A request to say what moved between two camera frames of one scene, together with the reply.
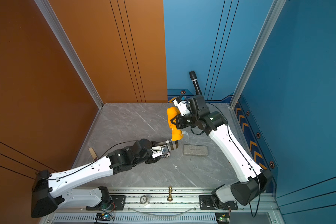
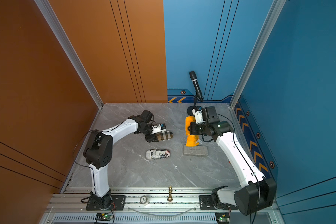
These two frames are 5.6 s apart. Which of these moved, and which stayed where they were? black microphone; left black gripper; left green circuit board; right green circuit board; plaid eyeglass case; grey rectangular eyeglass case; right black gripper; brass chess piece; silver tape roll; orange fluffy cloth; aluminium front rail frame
Moved: left black gripper; right black gripper; orange fluffy cloth; plaid eyeglass case
Stayed: left green circuit board; silver tape roll; grey rectangular eyeglass case; aluminium front rail frame; brass chess piece; black microphone; right green circuit board
